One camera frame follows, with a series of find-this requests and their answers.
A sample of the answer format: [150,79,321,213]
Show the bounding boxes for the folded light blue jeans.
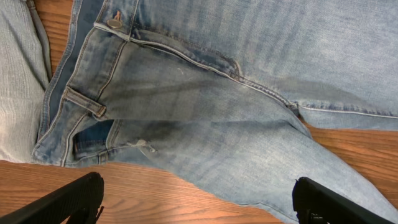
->
[1,0,52,164]

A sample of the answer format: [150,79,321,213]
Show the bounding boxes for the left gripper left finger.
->
[1,172,104,224]

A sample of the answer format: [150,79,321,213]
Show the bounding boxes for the blue denim jeans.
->
[32,0,397,223]

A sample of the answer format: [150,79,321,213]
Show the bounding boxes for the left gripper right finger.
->
[292,177,392,224]

